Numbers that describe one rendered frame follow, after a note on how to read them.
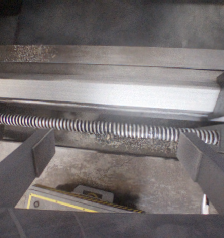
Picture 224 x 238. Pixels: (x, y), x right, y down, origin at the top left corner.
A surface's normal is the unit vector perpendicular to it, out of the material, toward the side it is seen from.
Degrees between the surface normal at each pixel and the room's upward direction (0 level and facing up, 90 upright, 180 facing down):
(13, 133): 0
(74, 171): 0
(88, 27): 6
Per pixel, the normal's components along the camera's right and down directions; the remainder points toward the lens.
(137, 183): -0.12, -0.11
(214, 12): -0.28, 0.04
